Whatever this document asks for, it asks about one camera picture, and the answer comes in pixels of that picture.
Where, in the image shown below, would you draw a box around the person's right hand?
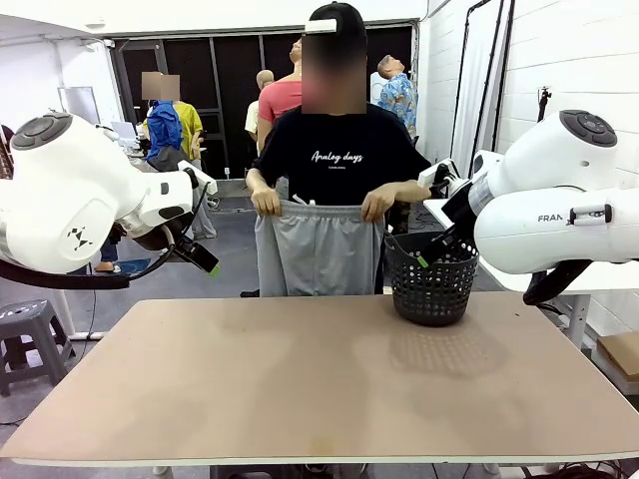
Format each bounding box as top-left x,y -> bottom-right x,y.
250,185 -> 285,218

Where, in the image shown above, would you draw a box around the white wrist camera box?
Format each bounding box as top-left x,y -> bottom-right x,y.
178,159 -> 219,197
417,158 -> 463,194

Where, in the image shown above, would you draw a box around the bald mannequin in cream shirt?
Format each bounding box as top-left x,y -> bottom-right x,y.
244,69 -> 276,151

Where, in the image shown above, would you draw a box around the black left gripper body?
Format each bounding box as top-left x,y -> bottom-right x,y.
172,233 -> 201,260

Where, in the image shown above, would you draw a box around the black plastic laundry basket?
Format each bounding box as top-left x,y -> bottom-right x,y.
382,230 -> 480,328

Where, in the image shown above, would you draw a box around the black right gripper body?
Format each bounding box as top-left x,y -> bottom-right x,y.
441,188 -> 481,236

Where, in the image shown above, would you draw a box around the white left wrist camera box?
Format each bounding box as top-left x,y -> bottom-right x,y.
178,159 -> 219,197

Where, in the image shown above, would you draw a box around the mannequin in blue floral shirt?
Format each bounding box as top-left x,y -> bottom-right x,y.
376,53 -> 419,141

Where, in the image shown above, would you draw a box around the person's left hand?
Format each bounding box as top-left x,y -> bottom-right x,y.
359,183 -> 400,224

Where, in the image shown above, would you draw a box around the brown cardboard box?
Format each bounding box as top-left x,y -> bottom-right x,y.
596,331 -> 639,384

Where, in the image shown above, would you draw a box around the black baseball cap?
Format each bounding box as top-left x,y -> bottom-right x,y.
304,1 -> 368,56

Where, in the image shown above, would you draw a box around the grey training pants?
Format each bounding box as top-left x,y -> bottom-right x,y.
254,195 -> 385,298

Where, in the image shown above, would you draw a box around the white side table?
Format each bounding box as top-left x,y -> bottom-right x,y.
422,197 -> 639,350

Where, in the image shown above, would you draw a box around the person's right forearm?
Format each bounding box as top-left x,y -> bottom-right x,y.
246,167 -> 274,194

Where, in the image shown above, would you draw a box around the person's left forearm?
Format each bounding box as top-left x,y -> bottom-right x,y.
388,179 -> 431,204

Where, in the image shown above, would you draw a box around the black cables under side table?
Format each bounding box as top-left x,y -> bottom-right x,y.
538,300 -> 569,326

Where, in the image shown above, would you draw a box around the grey plastic stool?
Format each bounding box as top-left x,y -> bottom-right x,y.
0,298 -> 77,398

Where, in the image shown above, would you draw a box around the black tripod stand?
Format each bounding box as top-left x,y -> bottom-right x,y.
536,85 -> 554,124

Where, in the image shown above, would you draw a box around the black backdrop stand poles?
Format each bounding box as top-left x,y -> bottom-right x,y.
448,0 -> 516,161

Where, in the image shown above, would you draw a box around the person in black t-shirt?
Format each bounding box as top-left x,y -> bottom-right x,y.
247,44 -> 433,295

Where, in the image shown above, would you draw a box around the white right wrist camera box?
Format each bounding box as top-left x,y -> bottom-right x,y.
417,158 -> 463,194

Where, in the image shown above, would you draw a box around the mannequin in pink shirt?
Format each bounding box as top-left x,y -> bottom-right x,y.
257,37 -> 306,151

